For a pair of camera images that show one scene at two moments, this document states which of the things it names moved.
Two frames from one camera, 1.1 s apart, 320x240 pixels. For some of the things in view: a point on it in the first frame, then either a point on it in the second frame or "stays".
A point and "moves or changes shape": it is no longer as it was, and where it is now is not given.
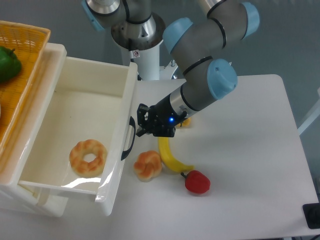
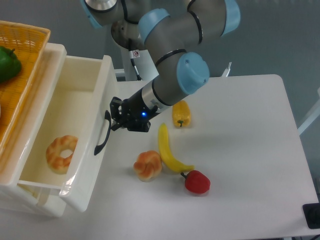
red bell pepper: [196, 182] stays
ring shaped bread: [82, 168] -> [56, 163]
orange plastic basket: [29, 43] stays
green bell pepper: [10, 65] stays
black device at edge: [312, 213] stays
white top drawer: [86, 131] moves or changes shape
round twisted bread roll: [147, 165] stays
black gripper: [162, 120] -> [135, 113]
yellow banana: [169, 158] stays
